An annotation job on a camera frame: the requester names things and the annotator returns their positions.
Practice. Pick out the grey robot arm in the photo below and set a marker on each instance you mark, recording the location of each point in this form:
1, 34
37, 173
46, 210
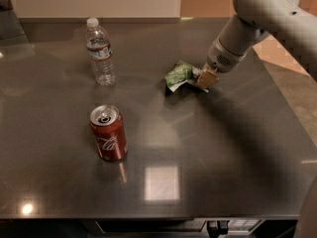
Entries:
294, 28

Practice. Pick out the clear plastic water bottle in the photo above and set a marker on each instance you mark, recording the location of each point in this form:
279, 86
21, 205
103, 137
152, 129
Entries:
100, 52

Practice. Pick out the red Coca-Cola can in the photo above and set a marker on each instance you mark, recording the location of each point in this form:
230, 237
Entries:
106, 123

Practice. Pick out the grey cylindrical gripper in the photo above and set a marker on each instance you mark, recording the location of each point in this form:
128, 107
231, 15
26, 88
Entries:
220, 59

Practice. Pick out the green jalapeno chip bag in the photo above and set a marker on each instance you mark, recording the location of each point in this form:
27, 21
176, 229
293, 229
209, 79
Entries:
182, 73

